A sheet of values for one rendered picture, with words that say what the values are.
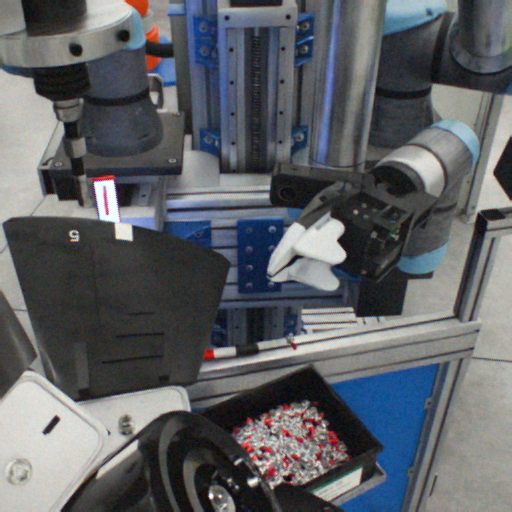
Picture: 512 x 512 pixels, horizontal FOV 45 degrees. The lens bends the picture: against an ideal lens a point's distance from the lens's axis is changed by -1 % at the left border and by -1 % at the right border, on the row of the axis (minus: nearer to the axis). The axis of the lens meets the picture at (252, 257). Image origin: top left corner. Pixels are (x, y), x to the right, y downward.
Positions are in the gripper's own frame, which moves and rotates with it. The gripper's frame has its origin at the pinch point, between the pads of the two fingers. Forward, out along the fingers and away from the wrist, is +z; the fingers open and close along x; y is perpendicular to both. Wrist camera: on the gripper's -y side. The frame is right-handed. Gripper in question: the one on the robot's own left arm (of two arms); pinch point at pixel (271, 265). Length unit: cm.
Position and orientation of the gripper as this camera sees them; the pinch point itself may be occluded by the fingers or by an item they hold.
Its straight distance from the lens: 58.8
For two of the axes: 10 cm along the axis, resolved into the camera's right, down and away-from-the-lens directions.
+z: -6.4, 4.6, -6.2
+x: -0.8, 7.6, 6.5
